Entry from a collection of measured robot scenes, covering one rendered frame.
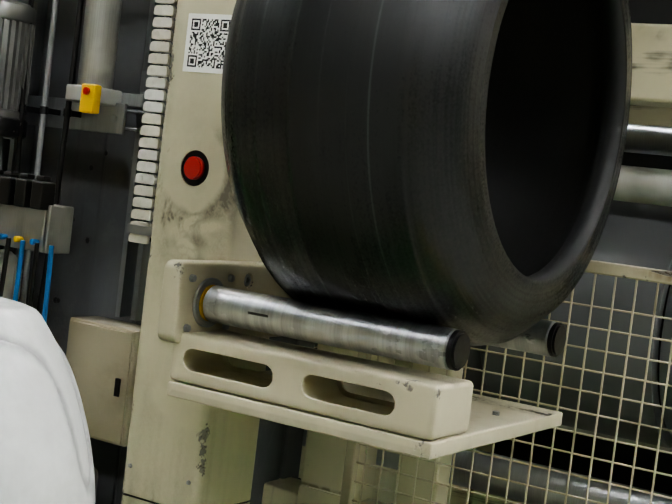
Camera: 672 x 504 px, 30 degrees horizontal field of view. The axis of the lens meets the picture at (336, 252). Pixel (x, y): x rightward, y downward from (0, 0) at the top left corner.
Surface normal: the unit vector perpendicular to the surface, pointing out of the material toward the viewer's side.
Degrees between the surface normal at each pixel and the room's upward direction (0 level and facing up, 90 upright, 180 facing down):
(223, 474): 90
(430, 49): 87
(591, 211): 56
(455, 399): 90
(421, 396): 90
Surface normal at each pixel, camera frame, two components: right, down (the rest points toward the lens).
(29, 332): 0.81, -0.49
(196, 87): -0.53, -0.02
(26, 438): 0.77, -0.19
